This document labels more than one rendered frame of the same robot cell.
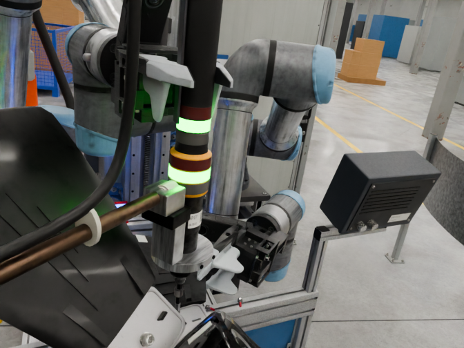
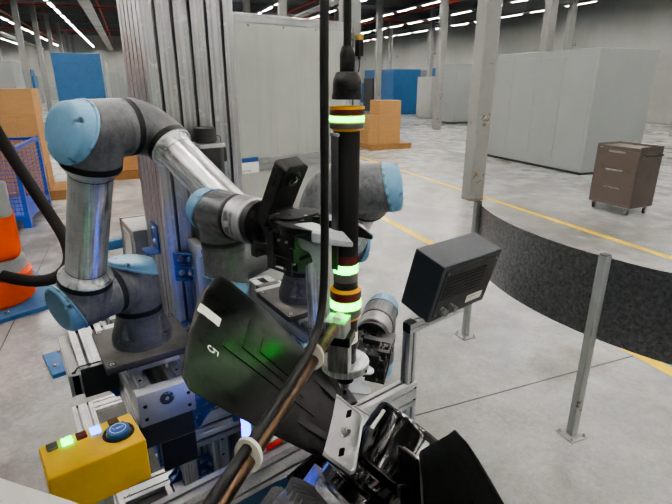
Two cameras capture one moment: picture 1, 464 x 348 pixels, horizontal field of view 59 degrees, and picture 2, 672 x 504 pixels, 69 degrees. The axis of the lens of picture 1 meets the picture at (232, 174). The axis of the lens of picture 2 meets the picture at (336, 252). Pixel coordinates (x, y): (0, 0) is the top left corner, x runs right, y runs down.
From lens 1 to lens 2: 30 cm
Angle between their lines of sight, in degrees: 10
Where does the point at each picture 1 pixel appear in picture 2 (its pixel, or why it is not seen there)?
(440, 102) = (473, 160)
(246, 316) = not seen: hidden behind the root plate
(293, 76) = (368, 194)
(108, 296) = (316, 405)
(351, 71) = (372, 138)
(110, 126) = (240, 274)
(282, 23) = (307, 114)
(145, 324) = (340, 421)
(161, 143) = not seen: hidden behind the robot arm
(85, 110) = (219, 265)
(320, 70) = (391, 185)
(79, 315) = (306, 422)
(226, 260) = not seen: hidden behind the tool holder
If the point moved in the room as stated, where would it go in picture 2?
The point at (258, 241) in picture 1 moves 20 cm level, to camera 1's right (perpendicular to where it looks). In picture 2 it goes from (375, 344) to (471, 335)
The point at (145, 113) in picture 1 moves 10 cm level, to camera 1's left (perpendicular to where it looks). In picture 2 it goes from (300, 264) to (228, 269)
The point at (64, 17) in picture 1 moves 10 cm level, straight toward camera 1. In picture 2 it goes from (18, 127) to (19, 128)
